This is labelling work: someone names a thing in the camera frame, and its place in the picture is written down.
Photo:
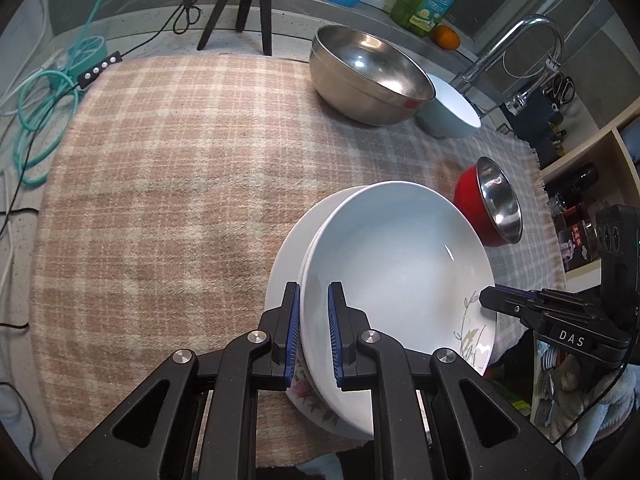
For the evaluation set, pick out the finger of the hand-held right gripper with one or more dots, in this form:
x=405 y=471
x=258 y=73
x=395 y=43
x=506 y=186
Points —
x=510 y=301

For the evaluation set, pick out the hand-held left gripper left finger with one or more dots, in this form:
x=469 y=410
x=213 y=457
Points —
x=293 y=335

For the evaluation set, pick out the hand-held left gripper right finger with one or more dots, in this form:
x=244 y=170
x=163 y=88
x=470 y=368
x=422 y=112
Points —
x=334 y=335

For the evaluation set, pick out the pink floral white plate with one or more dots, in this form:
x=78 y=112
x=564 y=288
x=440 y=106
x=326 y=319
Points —
x=305 y=389

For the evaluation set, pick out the grey plant print plate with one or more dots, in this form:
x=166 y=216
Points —
x=400 y=270

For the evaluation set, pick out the small red steel bowl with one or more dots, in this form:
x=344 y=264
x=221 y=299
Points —
x=492 y=200

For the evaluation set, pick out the light blue ceramic bowl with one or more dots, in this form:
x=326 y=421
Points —
x=452 y=110

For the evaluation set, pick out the large steel bowl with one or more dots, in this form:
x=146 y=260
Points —
x=365 y=75

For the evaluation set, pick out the person's right forearm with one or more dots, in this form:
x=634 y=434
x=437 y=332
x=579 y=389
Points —
x=605 y=410

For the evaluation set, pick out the person's right hand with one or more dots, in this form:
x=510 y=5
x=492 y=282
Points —
x=567 y=377

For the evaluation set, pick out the red printed box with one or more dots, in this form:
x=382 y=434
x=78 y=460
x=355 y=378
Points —
x=575 y=242

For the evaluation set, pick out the dark glass bottle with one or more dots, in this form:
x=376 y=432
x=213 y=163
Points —
x=582 y=177

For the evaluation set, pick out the wooden shelf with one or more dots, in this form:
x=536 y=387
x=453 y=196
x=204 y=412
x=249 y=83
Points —
x=615 y=160

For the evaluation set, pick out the dark knife block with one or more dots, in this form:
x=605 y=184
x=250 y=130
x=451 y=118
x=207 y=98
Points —
x=537 y=125

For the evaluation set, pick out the plaid cloth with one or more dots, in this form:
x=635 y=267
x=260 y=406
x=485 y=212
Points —
x=165 y=185

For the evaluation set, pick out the black scissors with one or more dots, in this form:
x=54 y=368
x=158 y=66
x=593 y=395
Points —
x=559 y=87

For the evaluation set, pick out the chrome faucet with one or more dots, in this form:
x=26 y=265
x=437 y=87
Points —
x=480 y=62

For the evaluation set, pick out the orange fruit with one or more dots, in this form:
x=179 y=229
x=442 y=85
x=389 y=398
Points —
x=446 y=37

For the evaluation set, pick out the black power strip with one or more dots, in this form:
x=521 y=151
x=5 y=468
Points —
x=99 y=67

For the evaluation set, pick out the black tripod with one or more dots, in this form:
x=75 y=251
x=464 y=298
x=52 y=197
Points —
x=252 y=5

